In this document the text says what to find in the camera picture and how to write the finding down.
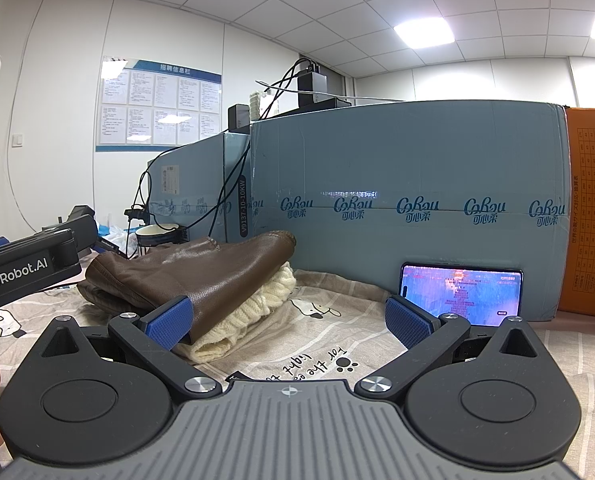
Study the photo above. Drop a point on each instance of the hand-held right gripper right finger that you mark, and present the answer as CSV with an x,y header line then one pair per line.
x,y
407,324

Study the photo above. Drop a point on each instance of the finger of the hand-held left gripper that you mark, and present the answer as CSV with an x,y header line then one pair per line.
x,y
88,234

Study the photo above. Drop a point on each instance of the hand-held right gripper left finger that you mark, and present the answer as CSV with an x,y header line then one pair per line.
x,y
170,324

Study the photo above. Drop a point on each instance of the clear plastic bag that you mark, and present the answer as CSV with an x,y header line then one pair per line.
x,y
117,237

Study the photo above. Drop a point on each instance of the brown leather jacket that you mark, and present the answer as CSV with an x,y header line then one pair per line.
x,y
187,270

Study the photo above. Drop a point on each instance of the black box with pink print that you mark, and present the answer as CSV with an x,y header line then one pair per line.
x,y
457,290

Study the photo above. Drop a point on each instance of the white mug with dark rim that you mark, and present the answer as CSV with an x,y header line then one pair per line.
x,y
155,238

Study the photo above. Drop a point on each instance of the cream knit sweater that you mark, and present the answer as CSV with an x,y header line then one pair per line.
x,y
240,320

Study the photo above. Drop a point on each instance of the cartoon printed bed sheet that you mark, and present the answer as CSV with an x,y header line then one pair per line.
x,y
327,322

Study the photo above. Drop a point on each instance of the small blue-grey cardboard box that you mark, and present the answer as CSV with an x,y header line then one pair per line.
x,y
197,170

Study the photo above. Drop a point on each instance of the light blue foam board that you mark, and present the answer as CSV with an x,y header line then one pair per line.
x,y
402,160

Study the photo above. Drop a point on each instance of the small black box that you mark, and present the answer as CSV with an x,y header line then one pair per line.
x,y
238,117

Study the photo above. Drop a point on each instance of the orange cardboard box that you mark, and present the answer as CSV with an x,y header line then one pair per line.
x,y
592,210

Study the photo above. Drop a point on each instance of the flat black device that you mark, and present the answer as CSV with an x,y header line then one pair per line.
x,y
327,101

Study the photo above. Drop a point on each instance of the black power adapter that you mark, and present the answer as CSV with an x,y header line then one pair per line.
x,y
313,81

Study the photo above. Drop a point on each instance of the white wall switch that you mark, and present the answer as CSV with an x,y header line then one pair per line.
x,y
20,139

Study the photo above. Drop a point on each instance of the wall notice board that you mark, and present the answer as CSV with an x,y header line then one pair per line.
x,y
157,105

